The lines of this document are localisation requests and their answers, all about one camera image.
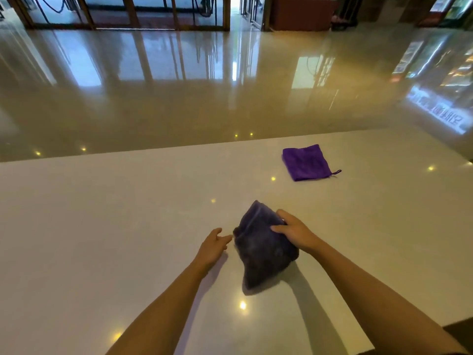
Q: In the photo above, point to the person's left hand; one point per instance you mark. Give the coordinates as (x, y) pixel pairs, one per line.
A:
(210, 249)

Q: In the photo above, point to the person's right hand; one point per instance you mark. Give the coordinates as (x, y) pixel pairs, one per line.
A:
(295, 232)

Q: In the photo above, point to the person's right thumb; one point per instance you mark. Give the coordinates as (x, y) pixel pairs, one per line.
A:
(280, 228)

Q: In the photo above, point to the person's left thumb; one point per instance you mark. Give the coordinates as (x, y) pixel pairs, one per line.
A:
(217, 232)

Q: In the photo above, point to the dark purple cloth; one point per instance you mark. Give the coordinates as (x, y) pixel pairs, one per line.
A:
(263, 247)

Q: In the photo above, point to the person's right forearm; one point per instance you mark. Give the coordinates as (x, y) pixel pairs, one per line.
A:
(377, 303)

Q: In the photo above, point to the person's left forearm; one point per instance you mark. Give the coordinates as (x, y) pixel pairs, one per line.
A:
(166, 314)

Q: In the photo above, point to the folded purple cloth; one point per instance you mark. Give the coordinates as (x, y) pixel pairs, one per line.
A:
(306, 162)

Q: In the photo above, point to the brown wooden cabinet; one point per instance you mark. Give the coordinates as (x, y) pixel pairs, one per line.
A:
(303, 12)

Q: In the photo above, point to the glass entrance doors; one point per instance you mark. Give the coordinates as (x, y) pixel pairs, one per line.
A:
(122, 11)

